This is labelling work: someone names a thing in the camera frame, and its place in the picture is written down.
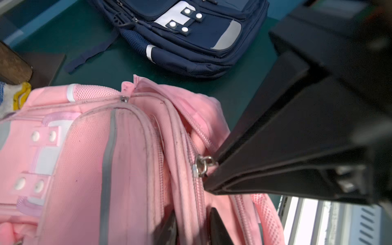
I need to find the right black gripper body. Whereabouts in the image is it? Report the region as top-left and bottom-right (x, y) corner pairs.
(270, 1), (392, 208)

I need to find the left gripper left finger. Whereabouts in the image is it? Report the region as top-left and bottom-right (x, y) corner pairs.
(154, 211), (178, 245)

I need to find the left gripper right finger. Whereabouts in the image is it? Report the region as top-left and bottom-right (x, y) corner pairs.
(209, 208), (234, 245)

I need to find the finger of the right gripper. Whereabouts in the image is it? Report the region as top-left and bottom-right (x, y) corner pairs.
(204, 77), (380, 204)
(214, 51), (315, 164)

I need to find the navy blue backpack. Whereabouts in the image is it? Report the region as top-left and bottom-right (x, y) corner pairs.
(64, 1), (269, 79)

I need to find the pink backpack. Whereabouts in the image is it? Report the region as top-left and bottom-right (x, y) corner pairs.
(1, 76), (285, 245)

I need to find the pink cherry blossom tree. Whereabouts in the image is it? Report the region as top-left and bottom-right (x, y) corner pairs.
(1, 42), (65, 89)

